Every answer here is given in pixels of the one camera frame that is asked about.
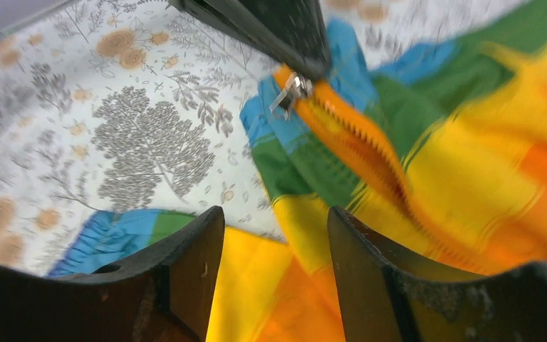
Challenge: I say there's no floral patterned table mat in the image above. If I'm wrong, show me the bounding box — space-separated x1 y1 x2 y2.
0 0 529 279

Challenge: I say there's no rainbow striped jacket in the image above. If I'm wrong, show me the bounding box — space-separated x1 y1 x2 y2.
46 0 547 342

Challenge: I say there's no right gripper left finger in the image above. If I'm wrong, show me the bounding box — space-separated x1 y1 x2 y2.
0 206 225 341

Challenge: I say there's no silver zipper slider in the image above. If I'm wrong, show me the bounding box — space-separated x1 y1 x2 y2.
269 72 314 120

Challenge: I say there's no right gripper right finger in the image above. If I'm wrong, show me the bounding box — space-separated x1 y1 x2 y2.
328 207 547 341

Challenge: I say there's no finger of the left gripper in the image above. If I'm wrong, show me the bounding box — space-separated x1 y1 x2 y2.
168 0 331 81

